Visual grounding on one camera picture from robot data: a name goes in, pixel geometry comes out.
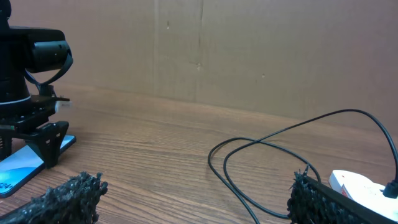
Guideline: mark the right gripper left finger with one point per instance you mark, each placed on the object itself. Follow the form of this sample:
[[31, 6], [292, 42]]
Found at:
[[73, 202]]

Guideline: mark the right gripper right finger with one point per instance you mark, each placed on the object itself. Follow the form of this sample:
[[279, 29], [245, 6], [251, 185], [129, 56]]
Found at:
[[313, 202]]

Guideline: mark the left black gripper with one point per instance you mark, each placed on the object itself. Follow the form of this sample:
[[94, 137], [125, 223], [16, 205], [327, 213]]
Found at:
[[43, 138]]

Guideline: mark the Galaxy S24+ smartphone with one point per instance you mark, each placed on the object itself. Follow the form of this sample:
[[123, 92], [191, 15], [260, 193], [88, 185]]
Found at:
[[23, 165]]

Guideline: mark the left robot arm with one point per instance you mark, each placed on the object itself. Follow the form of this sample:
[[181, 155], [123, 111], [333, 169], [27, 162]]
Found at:
[[31, 60]]

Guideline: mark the white power strip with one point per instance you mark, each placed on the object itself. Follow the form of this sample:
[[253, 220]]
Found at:
[[364, 191]]

